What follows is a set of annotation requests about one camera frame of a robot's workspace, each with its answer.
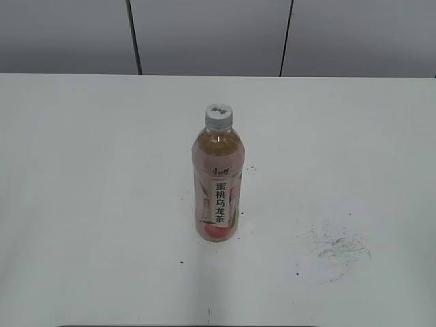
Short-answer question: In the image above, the peach oolong tea bottle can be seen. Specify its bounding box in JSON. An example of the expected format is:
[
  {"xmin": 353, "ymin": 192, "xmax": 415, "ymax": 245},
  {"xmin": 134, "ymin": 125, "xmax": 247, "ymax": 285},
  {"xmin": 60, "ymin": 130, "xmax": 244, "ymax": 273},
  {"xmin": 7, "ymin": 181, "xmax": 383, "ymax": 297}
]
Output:
[{"xmin": 191, "ymin": 128, "xmax": 245, "ymax": 243}]

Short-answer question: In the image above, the white bottle cap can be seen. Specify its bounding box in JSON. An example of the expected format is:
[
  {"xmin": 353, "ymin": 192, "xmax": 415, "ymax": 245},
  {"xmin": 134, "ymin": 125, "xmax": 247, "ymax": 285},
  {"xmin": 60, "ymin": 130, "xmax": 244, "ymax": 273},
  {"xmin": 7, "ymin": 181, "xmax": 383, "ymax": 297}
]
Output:
[{"xmin": 205, "ymin": 104, "xmax": 233, "ymax": 130}]

